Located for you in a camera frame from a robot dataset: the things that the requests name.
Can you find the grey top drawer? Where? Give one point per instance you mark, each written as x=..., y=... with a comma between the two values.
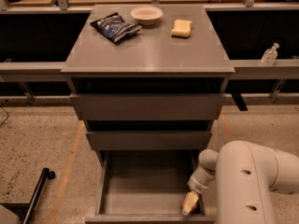
x=148, y=106

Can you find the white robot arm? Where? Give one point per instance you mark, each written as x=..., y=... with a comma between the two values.
x=245, y=175

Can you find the blue chip bag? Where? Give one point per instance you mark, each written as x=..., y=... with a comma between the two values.
x=114, y=27

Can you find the grey middle drawer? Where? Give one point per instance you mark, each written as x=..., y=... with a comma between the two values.
x=150, y=140

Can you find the yellow sponge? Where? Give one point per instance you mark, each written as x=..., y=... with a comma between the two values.
x=182, y=28

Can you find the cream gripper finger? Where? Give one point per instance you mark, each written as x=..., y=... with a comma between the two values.
x=190, y=199

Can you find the white bowl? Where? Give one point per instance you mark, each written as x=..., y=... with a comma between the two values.
x=146, y=15

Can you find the grey drawer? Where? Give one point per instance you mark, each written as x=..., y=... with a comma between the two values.
x=150, y=140
x=146, y=187
x=148, y=106

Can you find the black metal stand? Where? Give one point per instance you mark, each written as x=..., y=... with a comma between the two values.
x=21, y=213

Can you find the grey bottom drawer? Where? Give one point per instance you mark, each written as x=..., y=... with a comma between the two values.
x=146, y=187

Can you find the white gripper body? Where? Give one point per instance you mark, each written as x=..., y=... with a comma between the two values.
x=197, y=184

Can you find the clear sanitizer bottle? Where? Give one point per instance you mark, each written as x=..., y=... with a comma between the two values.
x=270, y=55

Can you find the grey drawer cabinet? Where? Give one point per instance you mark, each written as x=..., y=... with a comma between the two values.
x=151, y=62

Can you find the red apple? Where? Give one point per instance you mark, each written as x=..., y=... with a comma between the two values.
x=191, y=211

